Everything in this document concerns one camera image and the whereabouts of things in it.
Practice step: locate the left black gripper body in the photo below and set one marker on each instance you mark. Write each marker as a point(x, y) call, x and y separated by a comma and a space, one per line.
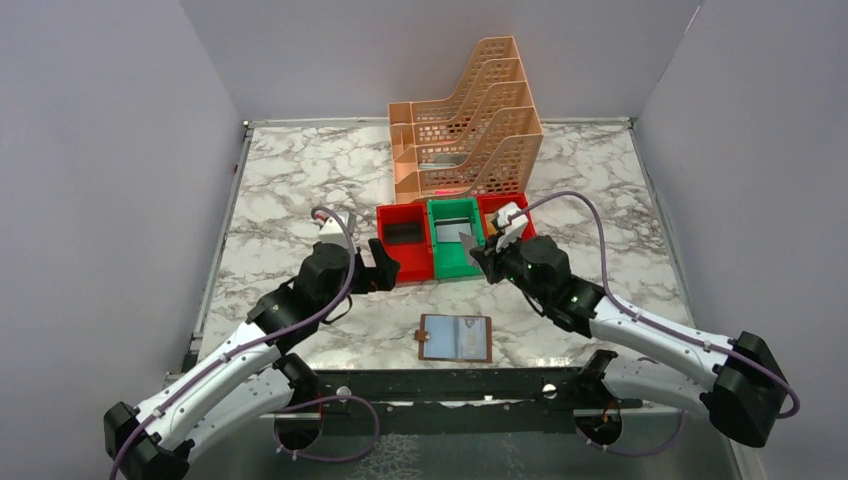
point(367, 278)

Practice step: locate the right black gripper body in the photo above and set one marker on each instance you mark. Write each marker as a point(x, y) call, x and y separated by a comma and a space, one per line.
point(512, 268)

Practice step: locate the silver VIP card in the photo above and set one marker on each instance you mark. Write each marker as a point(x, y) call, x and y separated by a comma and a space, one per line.
point(470, 246)
point(472, 339)

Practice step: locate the red bin with black card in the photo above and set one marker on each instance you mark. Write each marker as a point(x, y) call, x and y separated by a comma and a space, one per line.
point(416, 260)

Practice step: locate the red bin with gold card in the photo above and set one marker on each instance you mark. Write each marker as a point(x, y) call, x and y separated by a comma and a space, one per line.
point(489, 205)

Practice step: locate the green plastic bin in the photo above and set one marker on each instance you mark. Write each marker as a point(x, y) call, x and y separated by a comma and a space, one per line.
point(448, 258)

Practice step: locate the brown leather card holder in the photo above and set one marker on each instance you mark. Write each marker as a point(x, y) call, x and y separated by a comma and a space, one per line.
point(437, 335)

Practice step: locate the peach plastic file organizer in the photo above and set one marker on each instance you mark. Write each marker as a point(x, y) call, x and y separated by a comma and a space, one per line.
point(483, 139)

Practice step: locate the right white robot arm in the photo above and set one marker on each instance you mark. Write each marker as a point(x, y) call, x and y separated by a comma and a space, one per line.
point(736, 383)

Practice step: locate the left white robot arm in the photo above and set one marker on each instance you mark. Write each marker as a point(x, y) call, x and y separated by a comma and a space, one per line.
point(254, 372)

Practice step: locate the black card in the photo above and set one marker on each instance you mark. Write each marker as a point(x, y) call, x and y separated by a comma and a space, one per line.
point(403, 233)

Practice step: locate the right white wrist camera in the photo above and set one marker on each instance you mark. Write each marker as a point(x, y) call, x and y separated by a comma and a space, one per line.
point(509, 221)

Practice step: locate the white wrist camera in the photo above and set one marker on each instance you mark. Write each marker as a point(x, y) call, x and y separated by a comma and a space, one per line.
point(509, 221)
point(337, 231)

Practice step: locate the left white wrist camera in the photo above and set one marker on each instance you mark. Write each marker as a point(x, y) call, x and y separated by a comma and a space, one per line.
point(337, 231)

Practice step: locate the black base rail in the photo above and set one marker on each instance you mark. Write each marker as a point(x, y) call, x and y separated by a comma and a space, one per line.
point(447, 401)

